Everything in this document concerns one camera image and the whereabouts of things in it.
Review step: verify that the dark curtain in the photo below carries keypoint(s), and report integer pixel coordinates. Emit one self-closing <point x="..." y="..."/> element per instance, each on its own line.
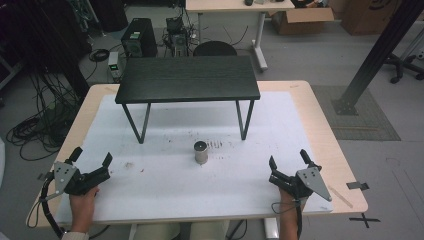
<point x="36" y="33"/>

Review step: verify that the thin wooden stick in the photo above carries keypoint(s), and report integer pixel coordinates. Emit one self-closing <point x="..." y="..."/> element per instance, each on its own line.
<point x="340" y="196"/>

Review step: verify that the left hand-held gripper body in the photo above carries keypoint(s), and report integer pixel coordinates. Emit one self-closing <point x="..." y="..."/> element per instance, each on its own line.
<point x="71" y="181"/>

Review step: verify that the grey power supply unit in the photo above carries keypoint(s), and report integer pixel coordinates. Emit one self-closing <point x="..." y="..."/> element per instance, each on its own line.
<point x="114" y="65"/>

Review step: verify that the person's left hand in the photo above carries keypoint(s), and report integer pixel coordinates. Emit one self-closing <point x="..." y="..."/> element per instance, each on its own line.
<point x="82" y="208"/>

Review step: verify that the grey metal cylinder can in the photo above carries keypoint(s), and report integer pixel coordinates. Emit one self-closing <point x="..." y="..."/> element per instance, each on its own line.
<point x="201" y="152"/>

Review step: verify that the black round stool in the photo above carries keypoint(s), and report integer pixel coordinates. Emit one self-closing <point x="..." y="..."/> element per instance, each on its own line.
<point x="215" y="49"/>

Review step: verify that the light wooden table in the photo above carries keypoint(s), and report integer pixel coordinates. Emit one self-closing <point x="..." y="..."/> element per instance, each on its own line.
<point x="333" y="146"/>

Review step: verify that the white-legged wooden desk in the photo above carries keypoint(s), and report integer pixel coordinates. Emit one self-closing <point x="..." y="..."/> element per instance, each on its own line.
<point x="240" y="6"/>

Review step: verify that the black tape cross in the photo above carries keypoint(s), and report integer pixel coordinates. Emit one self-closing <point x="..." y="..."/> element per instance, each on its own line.
<point x="364" y="220"/>

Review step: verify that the black metal frame post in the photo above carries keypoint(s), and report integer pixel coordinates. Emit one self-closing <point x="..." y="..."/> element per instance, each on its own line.
<point x="380" y="53"/>

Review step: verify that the black computer tower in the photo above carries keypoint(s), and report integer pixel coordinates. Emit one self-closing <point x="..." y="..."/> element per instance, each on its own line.
<point x="139" y="37"/>

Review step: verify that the white table mat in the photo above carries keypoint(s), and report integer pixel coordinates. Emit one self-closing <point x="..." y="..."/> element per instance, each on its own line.
<point x="186" y="186"/>

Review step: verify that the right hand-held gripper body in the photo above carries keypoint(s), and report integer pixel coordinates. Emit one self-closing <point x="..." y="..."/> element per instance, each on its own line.
<point x="305" y="183"/>

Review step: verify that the person's right hand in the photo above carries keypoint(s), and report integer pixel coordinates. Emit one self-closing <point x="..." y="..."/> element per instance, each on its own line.
<point x="288" y="201"/>

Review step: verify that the small black wooden shelf table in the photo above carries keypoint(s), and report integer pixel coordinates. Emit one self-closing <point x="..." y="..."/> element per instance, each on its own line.
<point x="186" y="78"/>

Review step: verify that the open cardboard box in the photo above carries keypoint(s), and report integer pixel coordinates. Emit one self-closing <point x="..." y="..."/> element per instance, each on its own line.
<point x="301" y="20"/>

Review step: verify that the black office chair base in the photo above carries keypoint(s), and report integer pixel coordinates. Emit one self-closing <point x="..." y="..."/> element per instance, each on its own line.
<point x="403" y="66"/>

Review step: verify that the black tape piece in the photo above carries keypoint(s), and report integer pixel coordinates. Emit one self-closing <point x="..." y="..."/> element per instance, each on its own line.
<point x="357" y="185"/>

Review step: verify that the grey floor mat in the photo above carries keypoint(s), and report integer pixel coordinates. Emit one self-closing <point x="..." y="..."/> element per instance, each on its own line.
<point x="363" y="123"/>

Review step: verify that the open computer case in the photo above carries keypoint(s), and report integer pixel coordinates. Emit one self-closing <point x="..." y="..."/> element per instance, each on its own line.
<point x="177" y="36"/>

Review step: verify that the large closed cardboard box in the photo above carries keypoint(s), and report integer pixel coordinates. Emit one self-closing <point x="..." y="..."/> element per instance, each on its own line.
<point x="365" y="16"/>

